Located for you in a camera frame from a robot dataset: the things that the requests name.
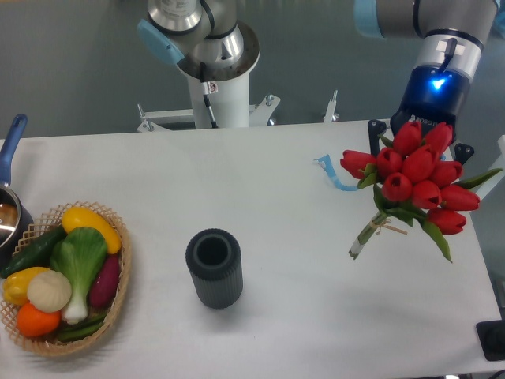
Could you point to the blue-handled steel saucepan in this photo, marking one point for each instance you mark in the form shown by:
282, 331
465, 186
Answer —
15, 218

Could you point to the cream garlic bulb toy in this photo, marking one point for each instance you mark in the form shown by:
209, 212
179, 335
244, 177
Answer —
49, 291

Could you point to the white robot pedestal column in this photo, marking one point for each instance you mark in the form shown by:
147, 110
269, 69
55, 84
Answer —
229, 101

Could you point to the purple sweet potato toy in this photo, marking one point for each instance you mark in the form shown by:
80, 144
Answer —
104, 288

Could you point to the yellow squash toy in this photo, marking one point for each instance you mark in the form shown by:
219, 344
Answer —
76, 217

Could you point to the red tulip bouquet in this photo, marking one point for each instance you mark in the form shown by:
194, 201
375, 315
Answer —
412, 182

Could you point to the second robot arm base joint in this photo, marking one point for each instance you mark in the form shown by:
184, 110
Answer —
204, 39

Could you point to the light blue tape strip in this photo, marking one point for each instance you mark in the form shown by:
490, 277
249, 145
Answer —
325, 163

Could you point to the black device at table edge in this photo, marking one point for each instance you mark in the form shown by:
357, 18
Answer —
491, 336

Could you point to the dark green cucumber toy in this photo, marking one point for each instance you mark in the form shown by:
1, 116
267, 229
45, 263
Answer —
36, 254

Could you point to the yellow bell pepper toy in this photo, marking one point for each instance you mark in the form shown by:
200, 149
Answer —
15, 287

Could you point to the green bean pods toy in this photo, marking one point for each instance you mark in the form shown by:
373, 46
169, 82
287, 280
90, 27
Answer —
81, 330

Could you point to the green bok choy toy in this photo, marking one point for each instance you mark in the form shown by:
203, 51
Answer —
79, 258

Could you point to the white metal base frame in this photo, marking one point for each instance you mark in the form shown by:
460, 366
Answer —
259, 115

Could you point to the woven wicker basket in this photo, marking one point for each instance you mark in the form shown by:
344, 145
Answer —
49, 346

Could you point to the orange fruit toy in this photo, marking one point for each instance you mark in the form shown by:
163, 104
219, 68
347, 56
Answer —
32, 322

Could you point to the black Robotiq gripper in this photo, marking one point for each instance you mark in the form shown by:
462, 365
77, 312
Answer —
430, 98

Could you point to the dark grey ribbed vase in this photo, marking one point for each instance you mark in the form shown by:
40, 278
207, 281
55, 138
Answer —
213, 257

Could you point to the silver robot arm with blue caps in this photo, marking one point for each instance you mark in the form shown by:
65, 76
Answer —
453, 35

